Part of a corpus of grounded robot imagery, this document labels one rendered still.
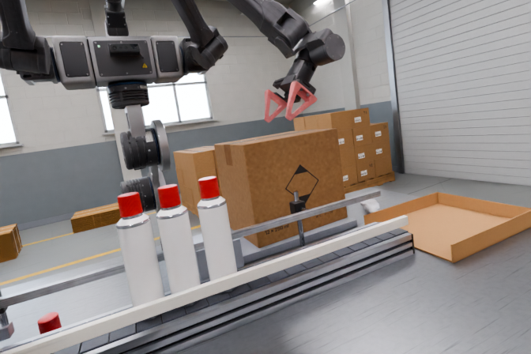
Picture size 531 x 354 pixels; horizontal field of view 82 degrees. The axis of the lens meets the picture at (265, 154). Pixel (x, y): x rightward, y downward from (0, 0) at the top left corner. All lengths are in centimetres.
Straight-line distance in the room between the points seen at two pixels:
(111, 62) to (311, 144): 73
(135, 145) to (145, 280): 68
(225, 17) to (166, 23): 123
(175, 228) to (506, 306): 54
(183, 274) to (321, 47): 52
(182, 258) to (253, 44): 658
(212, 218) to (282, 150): 33
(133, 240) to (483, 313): 55
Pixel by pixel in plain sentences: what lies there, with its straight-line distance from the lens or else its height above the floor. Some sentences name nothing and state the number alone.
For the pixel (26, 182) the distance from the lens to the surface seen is 616.
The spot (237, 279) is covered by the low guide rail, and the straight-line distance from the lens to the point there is 57.
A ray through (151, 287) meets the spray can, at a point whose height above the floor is 93.
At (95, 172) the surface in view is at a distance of 604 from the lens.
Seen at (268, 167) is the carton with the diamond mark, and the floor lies 105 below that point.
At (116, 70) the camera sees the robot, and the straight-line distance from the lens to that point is 118.
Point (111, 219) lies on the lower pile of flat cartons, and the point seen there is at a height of 7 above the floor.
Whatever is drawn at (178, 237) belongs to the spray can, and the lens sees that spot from 54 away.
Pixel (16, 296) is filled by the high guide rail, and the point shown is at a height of 96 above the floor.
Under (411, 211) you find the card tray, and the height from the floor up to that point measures 84.
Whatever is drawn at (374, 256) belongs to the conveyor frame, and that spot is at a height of 86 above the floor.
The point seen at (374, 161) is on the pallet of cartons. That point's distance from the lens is 462.
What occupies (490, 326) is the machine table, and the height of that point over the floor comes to 83.
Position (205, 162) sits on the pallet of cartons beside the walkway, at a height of 75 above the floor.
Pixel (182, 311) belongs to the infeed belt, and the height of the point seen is 88.
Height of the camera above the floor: 117
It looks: 6 degrees down
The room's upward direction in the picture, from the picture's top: 8 degrees counter-clockwise
